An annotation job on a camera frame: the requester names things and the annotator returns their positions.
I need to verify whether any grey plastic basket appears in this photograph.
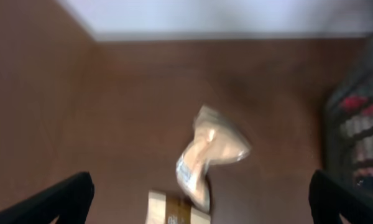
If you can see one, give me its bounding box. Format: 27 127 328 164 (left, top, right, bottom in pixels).
323 34 373 198

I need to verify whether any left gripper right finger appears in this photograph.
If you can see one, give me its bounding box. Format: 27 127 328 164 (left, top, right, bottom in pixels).
308 170 373 224

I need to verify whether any white brown pretzel bag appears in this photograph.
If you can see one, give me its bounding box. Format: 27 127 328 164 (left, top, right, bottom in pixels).
145 190 211 224

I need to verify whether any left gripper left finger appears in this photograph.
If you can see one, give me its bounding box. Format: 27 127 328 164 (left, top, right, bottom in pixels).
0 172 94 224

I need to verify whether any orange spaghetti package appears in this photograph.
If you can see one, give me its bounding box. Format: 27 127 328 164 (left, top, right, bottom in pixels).
341 95 373 116

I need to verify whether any beige snack bag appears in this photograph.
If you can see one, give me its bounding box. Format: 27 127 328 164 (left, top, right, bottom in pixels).
176 105 251 213

